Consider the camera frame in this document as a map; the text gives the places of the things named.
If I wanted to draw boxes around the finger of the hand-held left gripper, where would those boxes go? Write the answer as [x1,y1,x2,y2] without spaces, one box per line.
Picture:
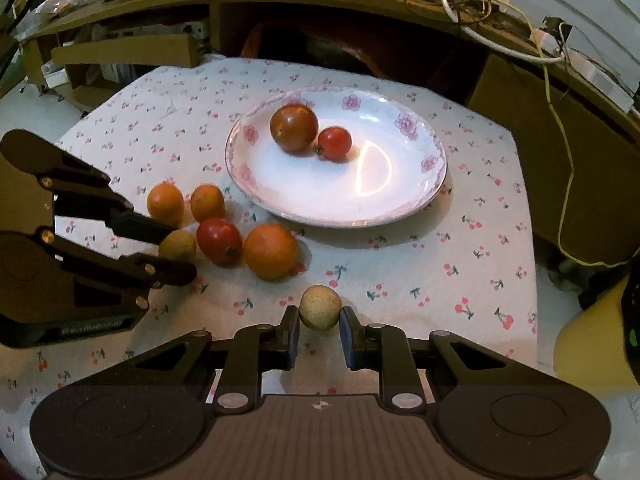
[30,227,199,326]
[0,129,175,248]

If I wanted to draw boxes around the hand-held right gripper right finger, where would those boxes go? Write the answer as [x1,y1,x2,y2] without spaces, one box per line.
[339,306,521,413]

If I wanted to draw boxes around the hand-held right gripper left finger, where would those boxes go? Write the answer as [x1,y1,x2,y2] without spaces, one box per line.
[127,305,301,415]

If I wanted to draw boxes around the tan longan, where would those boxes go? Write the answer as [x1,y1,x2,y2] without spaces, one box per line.
[299,285,343,331]
[158,229,197,263]

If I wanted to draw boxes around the small orange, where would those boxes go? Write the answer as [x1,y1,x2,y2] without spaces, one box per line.
[146,182,185,226]
[190,184,226,223]

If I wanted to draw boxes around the medium red tomato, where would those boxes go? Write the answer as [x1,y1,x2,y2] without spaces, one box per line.
[196,218,244,268]

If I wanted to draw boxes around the large orange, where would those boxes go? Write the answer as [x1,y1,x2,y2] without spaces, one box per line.
[243,224,299,281]

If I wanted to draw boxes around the white floral plate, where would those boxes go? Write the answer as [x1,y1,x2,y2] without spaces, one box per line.
[224,86,447,228]

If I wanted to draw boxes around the cherry print tablecloth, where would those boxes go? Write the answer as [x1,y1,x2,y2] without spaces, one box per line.
[0,55,546,461]

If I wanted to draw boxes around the large dark red tomato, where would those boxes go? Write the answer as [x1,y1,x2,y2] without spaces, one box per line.
[270,104,319,153]

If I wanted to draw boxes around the small red cherry tomato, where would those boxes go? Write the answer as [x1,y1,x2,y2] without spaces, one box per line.
[314,127,353,162]

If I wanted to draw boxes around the clear plastic bag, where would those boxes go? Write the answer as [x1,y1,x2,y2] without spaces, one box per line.
[17,0,68,36]

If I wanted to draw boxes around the yellow trash bin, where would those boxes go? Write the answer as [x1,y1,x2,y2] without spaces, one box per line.
[554,280,640,401]

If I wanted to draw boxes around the black trash bag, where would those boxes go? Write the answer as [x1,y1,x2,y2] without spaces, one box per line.
[580,260,640,361]

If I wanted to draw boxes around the brown wooden cabinet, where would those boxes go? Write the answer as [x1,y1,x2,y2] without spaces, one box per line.
[20,0,640,271]

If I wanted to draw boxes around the white power strip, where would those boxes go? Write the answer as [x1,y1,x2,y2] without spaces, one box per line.
[530,27,568,57]

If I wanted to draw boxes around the long white box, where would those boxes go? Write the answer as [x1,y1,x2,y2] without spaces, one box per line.
[572,50,637,111]

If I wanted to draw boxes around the yellow cable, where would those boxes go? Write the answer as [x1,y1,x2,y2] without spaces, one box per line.
[450,0,633,267]

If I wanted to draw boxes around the white cable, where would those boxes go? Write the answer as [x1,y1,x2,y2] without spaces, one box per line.
[430,0,568,65]

